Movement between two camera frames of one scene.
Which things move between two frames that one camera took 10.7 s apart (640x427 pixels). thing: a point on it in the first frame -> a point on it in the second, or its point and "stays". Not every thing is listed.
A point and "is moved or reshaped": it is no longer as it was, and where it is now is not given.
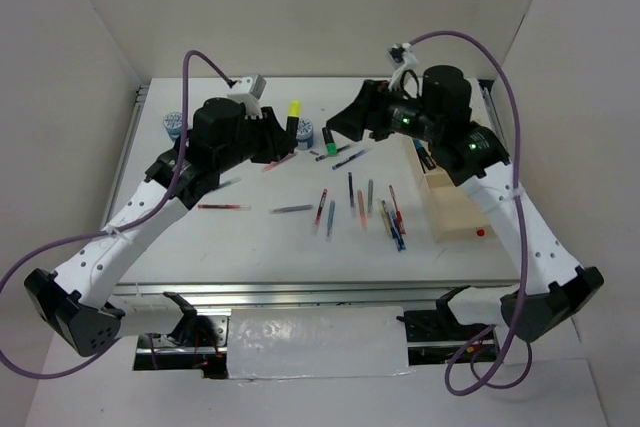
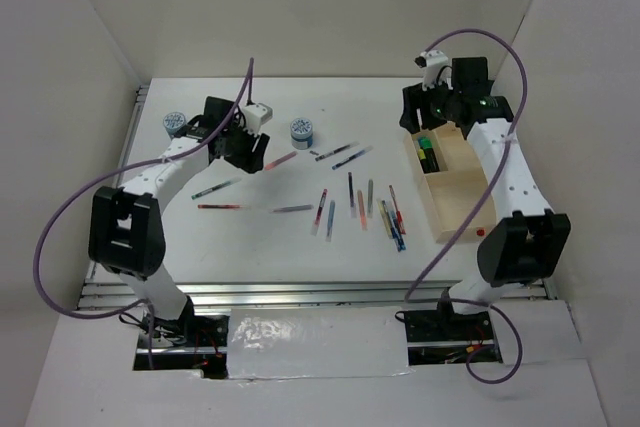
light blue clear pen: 330,220 stays
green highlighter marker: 331,146 is moved or reshaped
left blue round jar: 173,124 stays
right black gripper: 373,98 -> 411,97
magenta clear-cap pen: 315,226 stays
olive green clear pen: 370,198 stays
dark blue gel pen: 394,234 stays
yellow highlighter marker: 293,117 -> 431,160
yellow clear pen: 384,217 stays
